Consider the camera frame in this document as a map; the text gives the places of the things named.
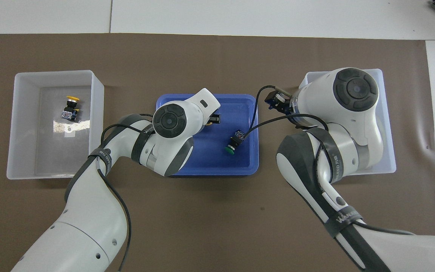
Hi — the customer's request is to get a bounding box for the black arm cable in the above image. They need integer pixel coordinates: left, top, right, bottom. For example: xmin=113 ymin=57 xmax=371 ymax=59
xmin=99 ymin=113 xmax=156 ymax=272
xmin=246 ymin=85 xmax=416 ymax=236

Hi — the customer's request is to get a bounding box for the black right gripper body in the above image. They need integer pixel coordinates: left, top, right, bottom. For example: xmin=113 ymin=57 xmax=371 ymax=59
xmin=274 ymin=89 xmax=292 ymax=104

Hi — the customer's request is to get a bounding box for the blue plastic tray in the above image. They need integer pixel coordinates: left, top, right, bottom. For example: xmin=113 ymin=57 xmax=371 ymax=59
xmin=154 ymin=94 xmax=259 ymax=177

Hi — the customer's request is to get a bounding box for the brown table mat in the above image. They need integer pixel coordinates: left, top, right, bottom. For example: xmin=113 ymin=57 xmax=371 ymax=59
xmin=0 ymin=33 xmax=435 ymax=272

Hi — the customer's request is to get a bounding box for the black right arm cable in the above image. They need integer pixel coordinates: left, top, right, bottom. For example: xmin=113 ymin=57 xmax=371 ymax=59
xmin=246 ymin=85 xmax=416 ymax=236

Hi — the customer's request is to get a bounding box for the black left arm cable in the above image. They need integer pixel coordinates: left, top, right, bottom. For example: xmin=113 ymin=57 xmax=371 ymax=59
xmin=99 ymin=113 xmax=156 ymax=272

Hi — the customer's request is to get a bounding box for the translucent white plastic box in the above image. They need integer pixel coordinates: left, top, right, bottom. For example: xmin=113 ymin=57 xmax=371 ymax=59
xmin=6 ymin=70 xmax=105 ymax=180
xmin=299 ymin=68 xmax=397 ymax=175

